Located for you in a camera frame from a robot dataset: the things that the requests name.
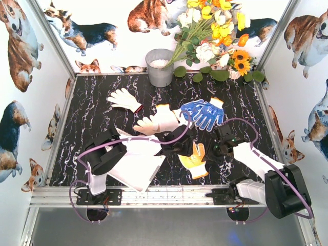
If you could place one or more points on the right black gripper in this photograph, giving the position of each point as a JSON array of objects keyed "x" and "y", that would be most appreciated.
[{"x": 215, "y": 150}]

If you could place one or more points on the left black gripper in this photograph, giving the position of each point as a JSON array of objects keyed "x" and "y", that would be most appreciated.
[{"x": 183, "y": 144}]

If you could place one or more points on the yellow dotted glove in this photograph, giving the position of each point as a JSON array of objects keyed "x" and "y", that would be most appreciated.
[{"x": 194, "y": 163}]

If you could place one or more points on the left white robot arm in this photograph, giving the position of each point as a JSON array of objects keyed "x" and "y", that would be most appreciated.
[{"x": 105, "y": 151}]

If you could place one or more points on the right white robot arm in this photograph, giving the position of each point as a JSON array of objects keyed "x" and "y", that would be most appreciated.
[{"x": 281, "y": 189}]

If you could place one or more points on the cream glove under basket side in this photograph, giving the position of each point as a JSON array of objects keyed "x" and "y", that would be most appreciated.
[{"x": 148, "y": 126}]

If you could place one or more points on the white perforated storage basket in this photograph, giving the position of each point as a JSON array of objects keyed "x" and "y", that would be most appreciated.
[{"x": 137, "y": 168}]

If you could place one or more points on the blue dotted glove left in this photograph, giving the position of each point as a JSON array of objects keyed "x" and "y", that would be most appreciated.
[{"x": 190, "y": 109}]

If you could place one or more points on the blue dotted glove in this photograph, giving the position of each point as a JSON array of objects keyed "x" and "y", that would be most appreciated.
[
  {"x": 190, "y": 109},
  {"x": 209, "y": 115}
]

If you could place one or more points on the blue dotted glove right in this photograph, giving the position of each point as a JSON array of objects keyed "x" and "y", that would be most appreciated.
[{"x": 209, "y": 115}]

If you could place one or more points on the cream glove red cuff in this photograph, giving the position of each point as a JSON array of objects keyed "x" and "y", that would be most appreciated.
[{"x": 121, "y": 98}]

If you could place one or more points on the grey metal bucket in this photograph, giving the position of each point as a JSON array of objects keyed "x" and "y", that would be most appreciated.
[{"x": 160, "y": 71}]

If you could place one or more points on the artificial flower bouquet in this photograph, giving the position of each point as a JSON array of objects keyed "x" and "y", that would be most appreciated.
[{"x": 214, "y": 33}]

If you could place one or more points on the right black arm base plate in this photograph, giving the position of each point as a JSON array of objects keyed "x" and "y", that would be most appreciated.
[{"x": 223, "y": 196}]

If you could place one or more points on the aluminium front frame rail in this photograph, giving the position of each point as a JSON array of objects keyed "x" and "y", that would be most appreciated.
[{"x": 154, "y": 197}]

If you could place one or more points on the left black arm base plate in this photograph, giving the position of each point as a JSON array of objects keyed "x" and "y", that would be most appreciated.
[{"x": 111, "y": 197}]

